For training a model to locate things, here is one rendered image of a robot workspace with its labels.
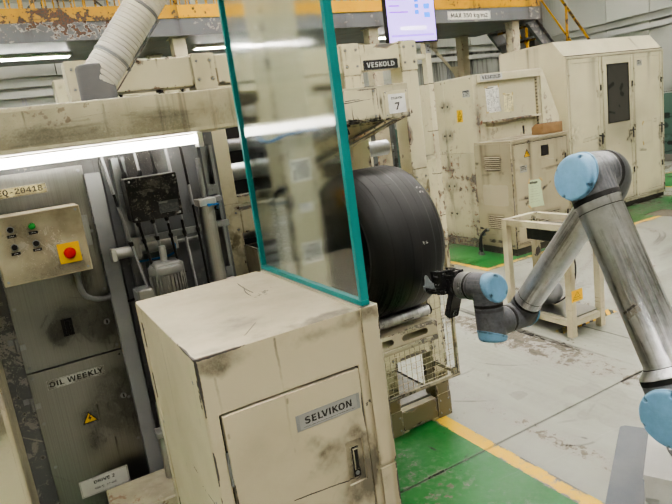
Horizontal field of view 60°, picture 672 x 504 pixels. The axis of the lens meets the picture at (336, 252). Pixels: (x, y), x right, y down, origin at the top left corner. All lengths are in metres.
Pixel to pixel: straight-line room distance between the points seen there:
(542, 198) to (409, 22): 2.39
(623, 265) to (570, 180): 0.24
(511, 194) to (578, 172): 4.99
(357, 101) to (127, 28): 0.91
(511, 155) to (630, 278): 5.01
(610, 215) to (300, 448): 0.91
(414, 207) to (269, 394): 1.10
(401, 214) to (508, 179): 4.55
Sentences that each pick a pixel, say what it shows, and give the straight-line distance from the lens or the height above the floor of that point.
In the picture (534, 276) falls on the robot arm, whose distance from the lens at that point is 1.89.
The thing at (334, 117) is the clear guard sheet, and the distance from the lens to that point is 1.19.
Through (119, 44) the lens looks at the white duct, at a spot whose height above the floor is 2.00.
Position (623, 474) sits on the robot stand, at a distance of 1.91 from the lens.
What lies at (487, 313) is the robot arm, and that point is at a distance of 1.87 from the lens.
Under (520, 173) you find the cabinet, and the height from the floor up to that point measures 0.89.
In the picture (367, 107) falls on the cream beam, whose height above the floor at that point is 1.70.
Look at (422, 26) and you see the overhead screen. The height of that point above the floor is 2.47.
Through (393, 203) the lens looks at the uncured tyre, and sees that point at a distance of 2.06.
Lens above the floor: 1.64
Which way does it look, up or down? 12 degrees down
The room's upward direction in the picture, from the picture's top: 8 degrees counter-clockwise
